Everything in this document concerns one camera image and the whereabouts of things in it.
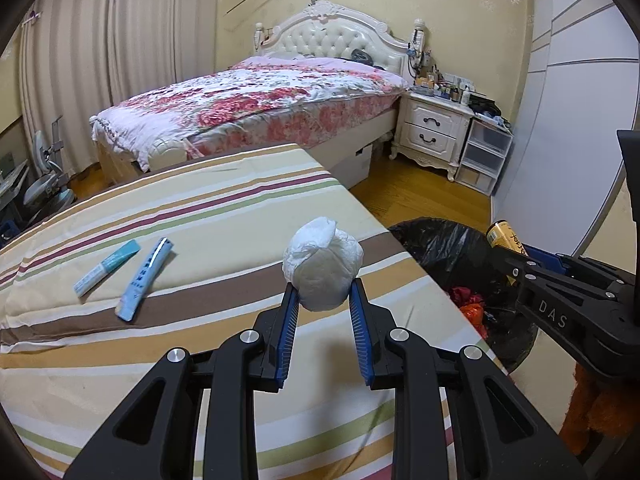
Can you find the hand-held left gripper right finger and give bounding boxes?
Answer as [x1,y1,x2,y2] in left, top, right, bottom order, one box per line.
[348,279,588,480]

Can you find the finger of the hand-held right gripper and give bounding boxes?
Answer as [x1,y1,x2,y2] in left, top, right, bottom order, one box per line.
[521,244,581,275]
[486,242,542,308]

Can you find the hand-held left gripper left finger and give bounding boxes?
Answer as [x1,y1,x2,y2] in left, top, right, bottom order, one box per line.
[62,282,301,480]

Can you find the yellow bottle with black cap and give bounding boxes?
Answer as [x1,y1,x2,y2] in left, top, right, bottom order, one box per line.
[486,220,531,257]

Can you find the orange plastic bag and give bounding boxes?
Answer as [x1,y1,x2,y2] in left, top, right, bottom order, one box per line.
[460,302,496,341]

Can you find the white paper ball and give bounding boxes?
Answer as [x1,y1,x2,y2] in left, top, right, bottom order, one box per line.
[282,216,364,312]

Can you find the trash bin with black bag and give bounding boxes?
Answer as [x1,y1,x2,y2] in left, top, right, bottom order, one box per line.
[387,216,541,373]

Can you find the orange fuzzy cloth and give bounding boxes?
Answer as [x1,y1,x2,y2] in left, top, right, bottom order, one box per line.
[560,360,633,456]

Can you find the clear plastic drawer unit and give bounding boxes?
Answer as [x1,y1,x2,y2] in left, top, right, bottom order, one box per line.
[456,116,514,195]

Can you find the grey sliding wardrobe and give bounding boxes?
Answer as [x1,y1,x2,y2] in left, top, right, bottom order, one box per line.
[490,0,640,261]

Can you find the striped bed sheet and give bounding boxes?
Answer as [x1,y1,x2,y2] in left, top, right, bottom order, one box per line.
[0,142,508,480]

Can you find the flattened toothpaste tube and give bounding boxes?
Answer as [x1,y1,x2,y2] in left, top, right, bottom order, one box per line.
[115,236,174,322]

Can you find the white storage box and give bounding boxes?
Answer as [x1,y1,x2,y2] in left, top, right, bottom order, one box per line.
[320,142,375,192]

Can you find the dark items pile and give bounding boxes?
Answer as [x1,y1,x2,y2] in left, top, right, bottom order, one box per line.
[470,97,511,128]

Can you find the white nightstand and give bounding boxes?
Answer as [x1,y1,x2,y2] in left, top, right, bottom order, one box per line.
[390,91,473,181]

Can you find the teal toothpaste tube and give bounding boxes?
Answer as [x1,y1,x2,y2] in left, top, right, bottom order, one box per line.
[73,240,142,297]

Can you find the cluster of small bottles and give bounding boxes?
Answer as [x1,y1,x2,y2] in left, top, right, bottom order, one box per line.
[412,62,481,106]

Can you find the floral duvet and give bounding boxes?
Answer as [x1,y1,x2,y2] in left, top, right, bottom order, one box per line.
[90,57,411,171]

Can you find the pink pillow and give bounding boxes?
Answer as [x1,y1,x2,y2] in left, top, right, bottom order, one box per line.
[300,56,408,88]

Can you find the grey desk chair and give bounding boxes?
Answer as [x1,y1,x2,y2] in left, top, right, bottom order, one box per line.
[22,115,76,221]

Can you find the bed with floral bedding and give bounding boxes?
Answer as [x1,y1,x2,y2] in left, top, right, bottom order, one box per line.
[90,0,428,186]

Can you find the grey study desk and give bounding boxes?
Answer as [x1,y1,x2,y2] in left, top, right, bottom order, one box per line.
[0,157,31,221]

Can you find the beige curtains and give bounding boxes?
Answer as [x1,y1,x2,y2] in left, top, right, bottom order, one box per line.
[20,0,221,176]

